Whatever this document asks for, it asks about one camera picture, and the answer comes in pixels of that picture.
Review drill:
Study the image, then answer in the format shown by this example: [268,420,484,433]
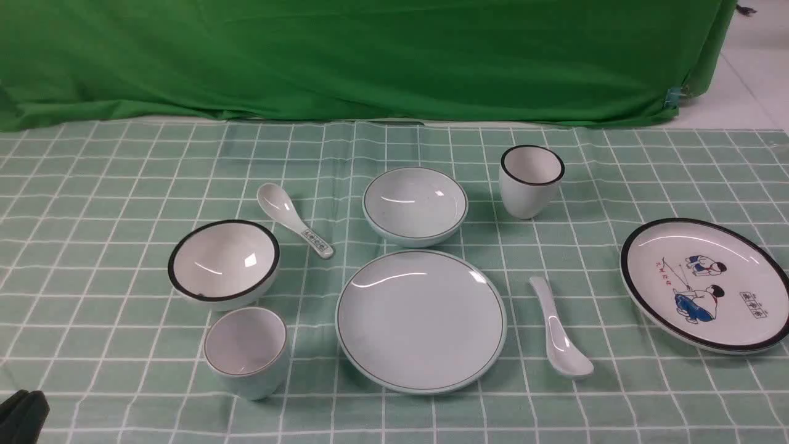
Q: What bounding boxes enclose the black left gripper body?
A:
[1,390,50,443]

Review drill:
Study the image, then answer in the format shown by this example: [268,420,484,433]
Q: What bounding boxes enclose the white spoon patterned handle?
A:
[257,183,335,260]

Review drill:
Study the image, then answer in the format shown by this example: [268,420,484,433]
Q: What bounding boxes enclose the plain white spoon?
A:
[529,276,594,379]

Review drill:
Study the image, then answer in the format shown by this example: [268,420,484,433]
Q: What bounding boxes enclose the white bowl black rim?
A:
[167,220,282,312]

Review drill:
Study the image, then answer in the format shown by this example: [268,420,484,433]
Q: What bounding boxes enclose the green backdrop cloth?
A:
[1,1,735,131]

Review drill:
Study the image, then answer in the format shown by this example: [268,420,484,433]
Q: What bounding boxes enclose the pale blue bowl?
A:
[362,166,470,249]

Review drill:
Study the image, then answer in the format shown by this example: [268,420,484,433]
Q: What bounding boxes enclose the blue clip on backdrop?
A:
[663,87,682,109]

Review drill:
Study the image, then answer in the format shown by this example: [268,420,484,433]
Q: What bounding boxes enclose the pale blue cup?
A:
[202,306,291,401]

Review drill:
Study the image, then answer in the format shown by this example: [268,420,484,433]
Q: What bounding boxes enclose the cartoon plate black rim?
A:
[619,218,788,355]

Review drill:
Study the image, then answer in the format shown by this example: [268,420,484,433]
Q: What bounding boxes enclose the white cup black rim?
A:
[498,144,565,220]

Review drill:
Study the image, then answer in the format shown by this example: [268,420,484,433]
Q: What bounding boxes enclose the green checked tablecloth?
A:
[1,120,788,443]

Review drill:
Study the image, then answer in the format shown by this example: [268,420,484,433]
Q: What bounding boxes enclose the pale blue plate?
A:
[335,249,508,395]

